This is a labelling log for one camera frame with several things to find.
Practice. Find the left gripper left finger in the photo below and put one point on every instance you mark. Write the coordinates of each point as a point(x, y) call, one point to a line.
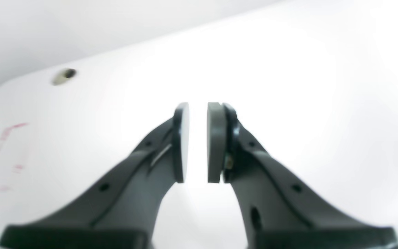
point(120, 210)

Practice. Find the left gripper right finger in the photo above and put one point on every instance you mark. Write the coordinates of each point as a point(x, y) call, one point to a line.
point(278, 209)

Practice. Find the right table cable grommet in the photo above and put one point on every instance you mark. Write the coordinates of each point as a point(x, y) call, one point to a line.
point(64, 76)

